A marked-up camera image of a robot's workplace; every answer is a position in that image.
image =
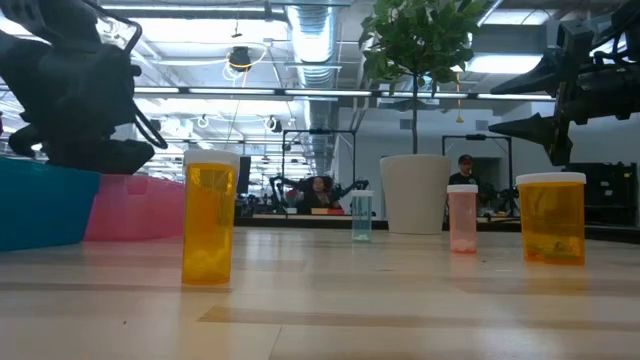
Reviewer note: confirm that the red plastic bin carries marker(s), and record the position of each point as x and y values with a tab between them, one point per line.
135	210

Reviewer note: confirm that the background black robot arm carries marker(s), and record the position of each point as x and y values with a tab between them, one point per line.
507	197

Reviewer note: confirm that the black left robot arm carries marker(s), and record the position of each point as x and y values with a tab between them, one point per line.
55	20

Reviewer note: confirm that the blue plastic bin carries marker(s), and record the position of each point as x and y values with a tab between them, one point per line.
45	210

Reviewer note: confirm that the black background monitor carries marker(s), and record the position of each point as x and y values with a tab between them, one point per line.
244	175

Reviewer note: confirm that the silver ceiling air duct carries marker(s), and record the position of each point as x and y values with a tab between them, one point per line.
312	30

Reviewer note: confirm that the green leafy plant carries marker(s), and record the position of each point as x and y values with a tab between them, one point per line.
420	40

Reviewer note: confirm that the person with cap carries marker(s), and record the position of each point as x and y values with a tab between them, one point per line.
465	172

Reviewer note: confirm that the white plant pot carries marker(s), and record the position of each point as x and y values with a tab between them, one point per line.
415	195

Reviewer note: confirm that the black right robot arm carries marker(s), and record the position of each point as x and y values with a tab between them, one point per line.
631	15

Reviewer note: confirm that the tall orange pill bottle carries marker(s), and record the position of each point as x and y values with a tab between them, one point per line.
210	220

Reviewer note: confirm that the black cabinet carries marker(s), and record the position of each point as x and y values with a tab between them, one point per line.
607	192

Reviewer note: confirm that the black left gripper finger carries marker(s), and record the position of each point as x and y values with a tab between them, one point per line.
100	156
25	141

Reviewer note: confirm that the black background frame stand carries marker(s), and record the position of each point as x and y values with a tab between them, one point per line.
320	131
475	136

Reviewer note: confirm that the seated person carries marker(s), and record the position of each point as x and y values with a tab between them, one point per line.
317	195

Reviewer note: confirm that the black rail with light strips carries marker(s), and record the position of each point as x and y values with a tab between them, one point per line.
325	93

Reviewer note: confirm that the pink pill bottle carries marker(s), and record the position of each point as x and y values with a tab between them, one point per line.
462	217

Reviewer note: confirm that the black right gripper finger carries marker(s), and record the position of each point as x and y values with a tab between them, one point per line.
537	80
530	129

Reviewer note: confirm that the wide orange pill bottle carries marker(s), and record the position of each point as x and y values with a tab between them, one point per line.
551	220

